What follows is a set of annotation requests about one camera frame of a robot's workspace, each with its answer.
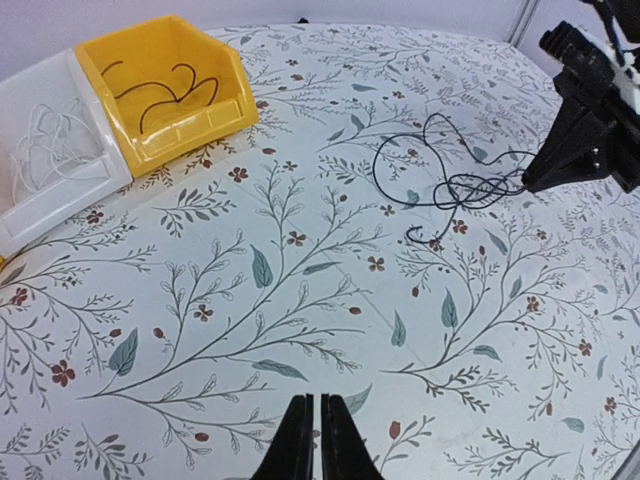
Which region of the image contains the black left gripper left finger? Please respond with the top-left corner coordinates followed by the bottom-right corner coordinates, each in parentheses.
top-left (252, 394), bottom-right (314, 480)

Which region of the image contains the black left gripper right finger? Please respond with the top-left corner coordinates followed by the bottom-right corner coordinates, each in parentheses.
top-left (320, 394), bottom-right (383, 480)

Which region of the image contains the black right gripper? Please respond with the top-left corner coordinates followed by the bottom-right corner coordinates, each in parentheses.
top-left (522, 85), bottom-right (639, 193)

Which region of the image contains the black cable pile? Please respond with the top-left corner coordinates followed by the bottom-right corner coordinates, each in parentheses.
top-left (373, 112), bottom-right (529, 246)

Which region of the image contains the brown thin cable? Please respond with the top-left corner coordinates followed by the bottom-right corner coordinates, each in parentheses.
top-left (102, 60), bottom-right (221, 132)

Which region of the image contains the white thin cable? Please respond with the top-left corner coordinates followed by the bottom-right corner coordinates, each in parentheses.
top-left (7, 97), bottom-right (94, 194)

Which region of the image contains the floral table cloth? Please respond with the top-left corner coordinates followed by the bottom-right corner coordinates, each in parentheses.
top-left (1, 25), bottom-right (639, 479)

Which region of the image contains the white translucent plastic bin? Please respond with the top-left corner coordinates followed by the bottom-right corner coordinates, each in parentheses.
top-left (1, 50), bottom-right (133, 258)

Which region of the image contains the right yellow plastic bin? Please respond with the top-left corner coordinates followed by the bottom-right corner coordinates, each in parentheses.
top-left (74, 15), bottom-right (259, 178)

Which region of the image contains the right aluminium corner post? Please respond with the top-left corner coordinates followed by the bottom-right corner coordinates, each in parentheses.
top-left (504, 0), bottom-right (540, 47)

